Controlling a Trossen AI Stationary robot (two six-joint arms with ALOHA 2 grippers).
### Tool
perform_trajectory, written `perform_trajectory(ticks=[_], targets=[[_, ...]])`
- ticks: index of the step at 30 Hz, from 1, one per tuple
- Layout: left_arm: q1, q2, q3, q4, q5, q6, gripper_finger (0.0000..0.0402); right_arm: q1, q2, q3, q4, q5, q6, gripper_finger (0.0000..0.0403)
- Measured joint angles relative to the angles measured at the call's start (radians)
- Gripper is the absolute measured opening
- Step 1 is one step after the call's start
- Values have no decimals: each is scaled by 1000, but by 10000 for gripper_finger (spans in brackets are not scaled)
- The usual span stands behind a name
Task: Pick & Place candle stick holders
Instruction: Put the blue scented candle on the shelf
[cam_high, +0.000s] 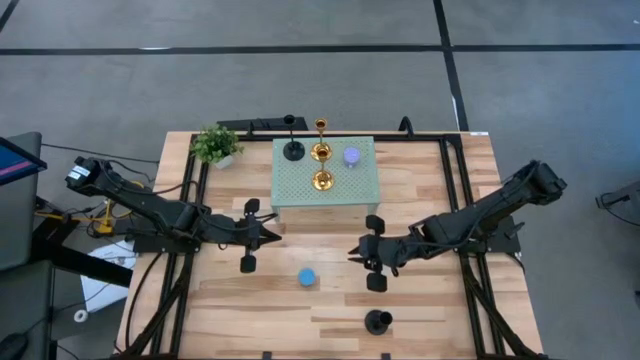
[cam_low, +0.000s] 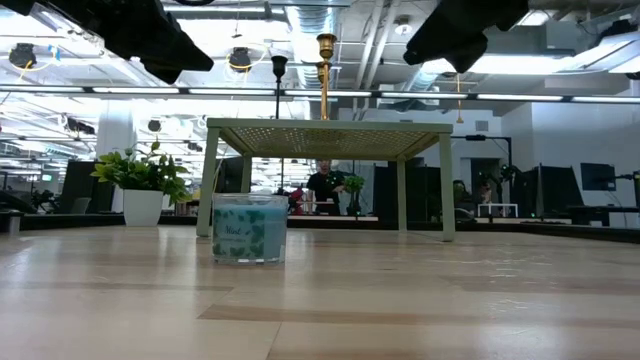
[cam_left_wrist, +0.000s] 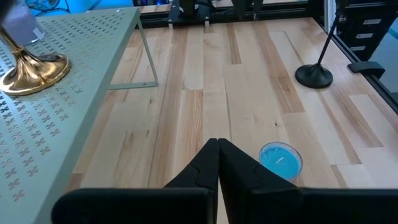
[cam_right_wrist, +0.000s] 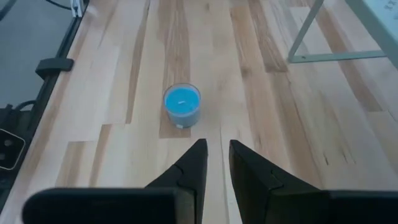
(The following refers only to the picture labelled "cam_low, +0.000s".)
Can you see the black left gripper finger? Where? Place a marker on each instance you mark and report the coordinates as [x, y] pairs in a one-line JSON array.
[[187, 52], [162, 70]]

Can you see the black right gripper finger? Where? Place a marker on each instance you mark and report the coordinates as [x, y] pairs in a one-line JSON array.
[[467, 52], [427, 47]]

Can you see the black candlestick holder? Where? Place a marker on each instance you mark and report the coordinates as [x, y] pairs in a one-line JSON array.
[[279, 62]]

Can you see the blue mint candle jar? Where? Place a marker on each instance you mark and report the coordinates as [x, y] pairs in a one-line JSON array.
[[250, 230]]

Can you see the long linear ceiling light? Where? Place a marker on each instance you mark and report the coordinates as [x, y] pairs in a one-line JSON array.
[[140, 90]]

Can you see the round ceiling smoke detector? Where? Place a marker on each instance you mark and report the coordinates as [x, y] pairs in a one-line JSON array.
[[403, 26]]

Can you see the black ceiling dome device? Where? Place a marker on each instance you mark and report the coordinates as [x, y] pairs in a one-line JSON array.
[[240, 59], [22, 55]]

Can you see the gold hanging pendant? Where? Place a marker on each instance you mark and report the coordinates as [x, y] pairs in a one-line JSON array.
[[458, 117]]

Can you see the white round column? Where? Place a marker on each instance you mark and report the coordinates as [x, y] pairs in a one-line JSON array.
[[116, 130]]

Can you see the pale green perforated shelf riser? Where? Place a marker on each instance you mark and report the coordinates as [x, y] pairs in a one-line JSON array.
[[350, 125]]

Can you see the green plant in white pot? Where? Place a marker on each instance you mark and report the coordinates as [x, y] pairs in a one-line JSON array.
[[142, 207]]

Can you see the small green background plant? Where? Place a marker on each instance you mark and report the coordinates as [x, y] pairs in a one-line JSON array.
[[354, 185]]

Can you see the small white table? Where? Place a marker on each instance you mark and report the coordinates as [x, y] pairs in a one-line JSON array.
[[497, 206]]

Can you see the person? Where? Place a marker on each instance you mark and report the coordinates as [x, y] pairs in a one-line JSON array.
[[325, 187]]

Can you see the silver round ventilation duct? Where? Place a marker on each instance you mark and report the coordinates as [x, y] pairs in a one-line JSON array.
[[307, 25]]

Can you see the dark wall monitor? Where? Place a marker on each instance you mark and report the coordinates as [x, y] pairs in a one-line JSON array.
[[597, 176]]

